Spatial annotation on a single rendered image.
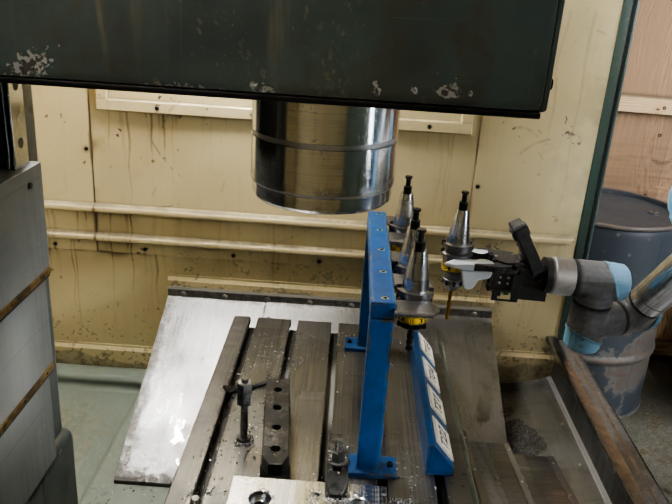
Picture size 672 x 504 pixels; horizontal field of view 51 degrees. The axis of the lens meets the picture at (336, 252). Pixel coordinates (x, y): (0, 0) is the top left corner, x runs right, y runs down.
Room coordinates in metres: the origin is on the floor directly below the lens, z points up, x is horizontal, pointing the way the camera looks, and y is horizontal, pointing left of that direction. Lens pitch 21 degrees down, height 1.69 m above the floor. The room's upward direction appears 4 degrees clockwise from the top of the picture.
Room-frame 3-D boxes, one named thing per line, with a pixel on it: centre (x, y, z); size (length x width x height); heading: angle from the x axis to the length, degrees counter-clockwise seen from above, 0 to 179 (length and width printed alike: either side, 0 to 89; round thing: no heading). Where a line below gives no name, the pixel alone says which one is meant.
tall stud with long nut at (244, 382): (1.08, 0.14, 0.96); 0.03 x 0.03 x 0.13
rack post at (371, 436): (1.02, -0.08, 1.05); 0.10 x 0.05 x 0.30; 90
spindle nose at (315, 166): (0.77, 0.02, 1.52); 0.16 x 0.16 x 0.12
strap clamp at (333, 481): (0.90, -0.02, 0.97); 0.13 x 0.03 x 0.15; 0
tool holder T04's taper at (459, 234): (1.31, -0.24, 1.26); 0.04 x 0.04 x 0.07
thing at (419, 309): (1.02, -0.13, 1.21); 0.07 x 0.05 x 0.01; 90
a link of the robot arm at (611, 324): (1.32, -0.53, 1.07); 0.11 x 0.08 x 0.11; 117
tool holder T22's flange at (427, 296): (1.08, -0.13, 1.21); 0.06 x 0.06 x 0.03
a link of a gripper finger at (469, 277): (1.28, -0.26, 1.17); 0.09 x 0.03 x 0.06; 103
